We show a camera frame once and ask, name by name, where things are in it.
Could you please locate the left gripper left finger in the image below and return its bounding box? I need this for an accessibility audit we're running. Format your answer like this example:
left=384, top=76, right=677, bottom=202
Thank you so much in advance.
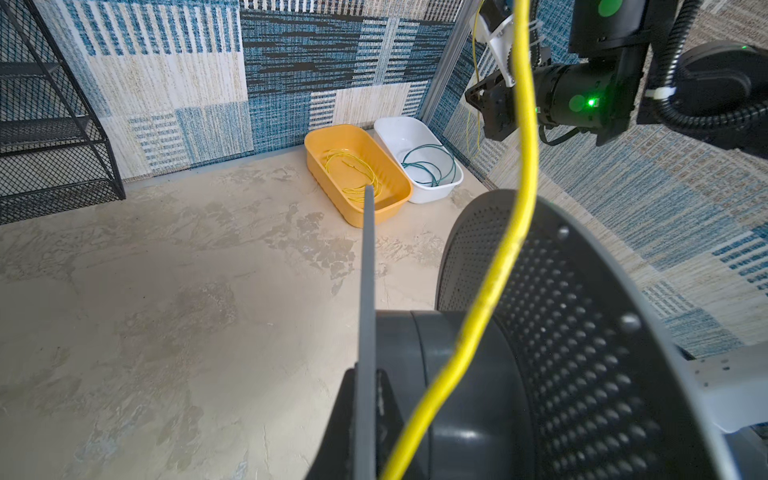
left=305, top=368, right=357, bottom=480

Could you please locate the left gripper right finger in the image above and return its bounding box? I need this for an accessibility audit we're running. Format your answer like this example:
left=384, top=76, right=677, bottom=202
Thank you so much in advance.
left=375, top=369, right=404, bottom=479

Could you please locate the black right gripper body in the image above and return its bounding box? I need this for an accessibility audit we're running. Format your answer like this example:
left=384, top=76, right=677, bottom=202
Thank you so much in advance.
left=465, top=71, right=518, bottom=141

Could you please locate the yellow cable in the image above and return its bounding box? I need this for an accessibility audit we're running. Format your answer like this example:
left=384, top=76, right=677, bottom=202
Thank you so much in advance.
left=320, top=0, right=540, bottom=480

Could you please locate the dark grey cable spool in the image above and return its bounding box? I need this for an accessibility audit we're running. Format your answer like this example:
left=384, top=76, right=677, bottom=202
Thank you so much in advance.
left=353, top=190, right=739, bottom=479

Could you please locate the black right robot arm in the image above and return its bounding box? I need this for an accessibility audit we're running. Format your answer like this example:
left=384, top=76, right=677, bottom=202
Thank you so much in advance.
left=523, top=1, right=767, bottom=158

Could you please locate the white plastic bin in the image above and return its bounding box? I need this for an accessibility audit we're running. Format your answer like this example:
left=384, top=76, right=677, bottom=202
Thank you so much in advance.
left=373, top=116, right=464, bottom=204

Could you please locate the yellow plastic bin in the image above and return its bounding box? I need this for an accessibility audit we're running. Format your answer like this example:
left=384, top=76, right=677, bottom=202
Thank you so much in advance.
left=304, top=124, right=413, bottom=228

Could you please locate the black mesh shelf rack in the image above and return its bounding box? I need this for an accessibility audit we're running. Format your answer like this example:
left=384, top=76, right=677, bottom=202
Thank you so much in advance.
left=1, top=1, right=126, bottom=224

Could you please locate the green cable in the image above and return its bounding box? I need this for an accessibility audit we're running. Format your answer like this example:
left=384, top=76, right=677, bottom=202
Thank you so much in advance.
left=400, top=143, right=458, bottom=188

